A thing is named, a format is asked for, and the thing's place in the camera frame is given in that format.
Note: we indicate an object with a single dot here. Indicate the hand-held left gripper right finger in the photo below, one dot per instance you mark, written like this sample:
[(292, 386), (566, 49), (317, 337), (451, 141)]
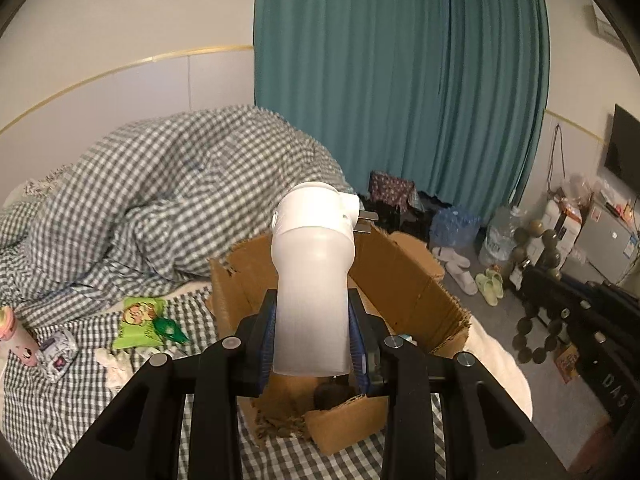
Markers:
[(356, 340)]

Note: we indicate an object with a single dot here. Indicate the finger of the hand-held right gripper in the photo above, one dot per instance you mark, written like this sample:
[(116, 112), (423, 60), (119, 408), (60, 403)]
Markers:
[(545, 285)]

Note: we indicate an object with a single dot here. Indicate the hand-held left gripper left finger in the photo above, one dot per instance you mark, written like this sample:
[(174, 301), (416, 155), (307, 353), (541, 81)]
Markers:
[(265, 360)]

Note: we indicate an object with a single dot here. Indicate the blue cloud tissue pack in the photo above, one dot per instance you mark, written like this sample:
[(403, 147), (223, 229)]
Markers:
[(407, 341)]

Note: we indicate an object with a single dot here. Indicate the white plug-in device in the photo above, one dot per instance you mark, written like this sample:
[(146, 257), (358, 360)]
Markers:
[(310, 285)]

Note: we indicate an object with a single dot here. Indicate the cardboard box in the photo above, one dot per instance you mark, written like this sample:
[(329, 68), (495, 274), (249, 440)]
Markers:
[(400, 270)]

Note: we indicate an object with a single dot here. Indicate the red packet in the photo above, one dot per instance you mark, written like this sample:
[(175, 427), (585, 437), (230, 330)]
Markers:
[(567, 360)]

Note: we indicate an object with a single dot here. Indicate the green slipper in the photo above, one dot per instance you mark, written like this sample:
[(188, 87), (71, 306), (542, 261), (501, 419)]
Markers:
[(496, 277), (486, 290)]

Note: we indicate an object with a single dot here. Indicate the large clear water jug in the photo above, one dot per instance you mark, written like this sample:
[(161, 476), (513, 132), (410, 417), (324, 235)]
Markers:
[(502, 237)]

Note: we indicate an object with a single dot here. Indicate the orange white box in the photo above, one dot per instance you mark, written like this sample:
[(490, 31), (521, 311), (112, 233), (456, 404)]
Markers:
[(570, 225)]

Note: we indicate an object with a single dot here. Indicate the grey mini fridge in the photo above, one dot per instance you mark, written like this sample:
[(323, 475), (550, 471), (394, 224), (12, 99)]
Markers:
[(607, 240)]

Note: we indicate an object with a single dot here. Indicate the white slipper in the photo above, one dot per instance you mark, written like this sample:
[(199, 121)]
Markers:
[(452, 257), (462, 280)]

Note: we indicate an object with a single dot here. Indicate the clear plastic bag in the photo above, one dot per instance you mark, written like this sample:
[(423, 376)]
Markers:
[(575, 190)]

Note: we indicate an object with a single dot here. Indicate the pack of water bottles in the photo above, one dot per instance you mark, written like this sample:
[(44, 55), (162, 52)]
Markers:
[(452, 227)]

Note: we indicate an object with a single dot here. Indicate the black bag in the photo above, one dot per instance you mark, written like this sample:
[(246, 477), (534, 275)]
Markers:
[(400, 220)]

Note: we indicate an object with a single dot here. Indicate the crumpled white tissue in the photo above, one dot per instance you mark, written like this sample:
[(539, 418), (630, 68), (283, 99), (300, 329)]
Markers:
[(115, 362)]

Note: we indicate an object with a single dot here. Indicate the floral bag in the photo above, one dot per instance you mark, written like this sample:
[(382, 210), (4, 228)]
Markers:
[(392, 192)]

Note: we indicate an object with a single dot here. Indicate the black television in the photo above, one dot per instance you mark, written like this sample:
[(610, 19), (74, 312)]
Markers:
[(625, 145)]

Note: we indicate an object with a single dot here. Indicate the grey checked duvet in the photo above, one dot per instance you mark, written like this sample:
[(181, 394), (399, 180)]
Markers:
[(175, 185)]

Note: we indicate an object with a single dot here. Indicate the grey checked bed sheet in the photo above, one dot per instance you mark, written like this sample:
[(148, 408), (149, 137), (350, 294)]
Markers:
[(60, 410)]

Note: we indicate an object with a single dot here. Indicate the pink bottle with green spout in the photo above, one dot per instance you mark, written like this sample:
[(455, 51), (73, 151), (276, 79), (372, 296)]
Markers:
[(20, 342)]

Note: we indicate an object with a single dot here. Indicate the teal curtain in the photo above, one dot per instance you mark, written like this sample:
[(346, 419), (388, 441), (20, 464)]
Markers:
[(375, 85)]

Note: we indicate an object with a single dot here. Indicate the white air conditioner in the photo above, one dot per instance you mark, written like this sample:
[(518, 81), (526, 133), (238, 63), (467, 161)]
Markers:
[(607, 25)]

